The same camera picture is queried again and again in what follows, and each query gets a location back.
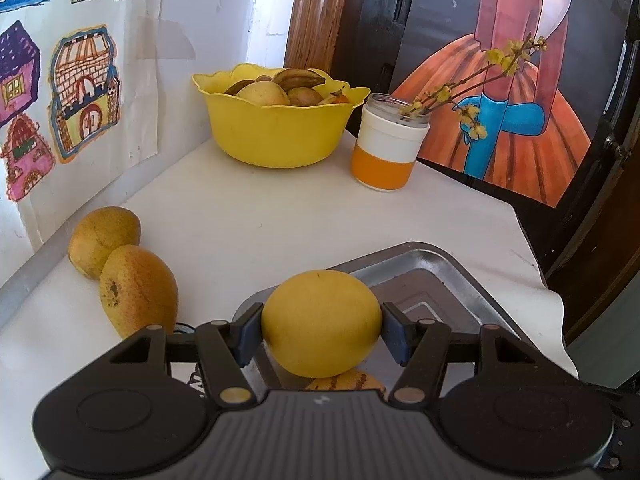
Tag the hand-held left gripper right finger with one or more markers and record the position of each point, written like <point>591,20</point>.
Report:
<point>395,335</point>

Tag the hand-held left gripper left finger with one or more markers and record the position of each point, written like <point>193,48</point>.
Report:
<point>247,335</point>

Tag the striped pepino melon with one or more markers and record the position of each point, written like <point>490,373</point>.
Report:
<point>345,382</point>

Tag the smooth yellow fruit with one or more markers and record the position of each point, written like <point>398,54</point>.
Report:
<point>320,325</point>

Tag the metal tray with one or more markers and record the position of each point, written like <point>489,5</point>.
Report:
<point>430,270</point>

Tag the white printed table cloth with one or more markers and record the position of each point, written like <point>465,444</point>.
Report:
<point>250,220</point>

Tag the speckled yellow-brown fruit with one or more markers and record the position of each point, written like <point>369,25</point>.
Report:
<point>137,290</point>
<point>102,240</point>

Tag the white and orange jar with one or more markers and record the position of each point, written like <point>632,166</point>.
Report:
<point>390,150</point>

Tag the yellow plastic bowl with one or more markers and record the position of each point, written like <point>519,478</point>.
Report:
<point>275,130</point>

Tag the pale yellow pear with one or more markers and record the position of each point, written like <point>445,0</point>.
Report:
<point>262,92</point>

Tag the small orange fruit in bowl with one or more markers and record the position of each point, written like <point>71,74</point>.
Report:
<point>340,96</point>

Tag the brown fruit in bowl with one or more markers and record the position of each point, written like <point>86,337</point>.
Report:
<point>304,96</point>

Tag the orange dress girl poster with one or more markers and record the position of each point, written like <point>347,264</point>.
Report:
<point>525,110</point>

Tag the spotted bananas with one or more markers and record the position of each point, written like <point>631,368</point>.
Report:
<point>300,77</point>

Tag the yellow flower twig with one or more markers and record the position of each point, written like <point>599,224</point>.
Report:
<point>480,75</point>

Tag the house drawing paper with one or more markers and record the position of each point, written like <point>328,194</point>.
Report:
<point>75,85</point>

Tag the wooden door frame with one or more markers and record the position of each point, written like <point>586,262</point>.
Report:
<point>315,15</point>

